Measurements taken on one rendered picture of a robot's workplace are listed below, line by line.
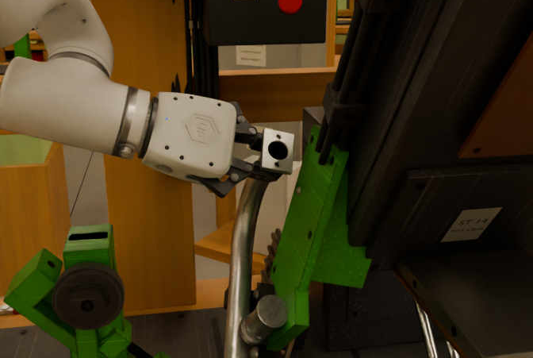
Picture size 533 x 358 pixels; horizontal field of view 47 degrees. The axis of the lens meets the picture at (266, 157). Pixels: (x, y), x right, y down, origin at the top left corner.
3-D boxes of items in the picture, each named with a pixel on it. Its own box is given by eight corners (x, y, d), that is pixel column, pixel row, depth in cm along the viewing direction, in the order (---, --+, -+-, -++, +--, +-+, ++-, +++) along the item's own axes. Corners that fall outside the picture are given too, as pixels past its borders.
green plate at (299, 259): (353, 332, 72) (409, 165, 67) (287, 322, 70) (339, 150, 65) (327, 283, 83) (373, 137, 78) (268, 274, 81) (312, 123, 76)
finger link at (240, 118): (236, 132, 76) (286, 146, 78) (239, 110, 77) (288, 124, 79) (228, 144, 78) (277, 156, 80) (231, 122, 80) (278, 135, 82)
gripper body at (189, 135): (136, 149, 68) (233, 172, 71) (151, 73, 72) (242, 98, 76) (124, 176, 74) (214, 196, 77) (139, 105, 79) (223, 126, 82)
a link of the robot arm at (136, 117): (119, 139, 67) (146, 145, 68) (133, 72, 71) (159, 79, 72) (107, 170, 74) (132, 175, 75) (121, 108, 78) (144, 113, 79)
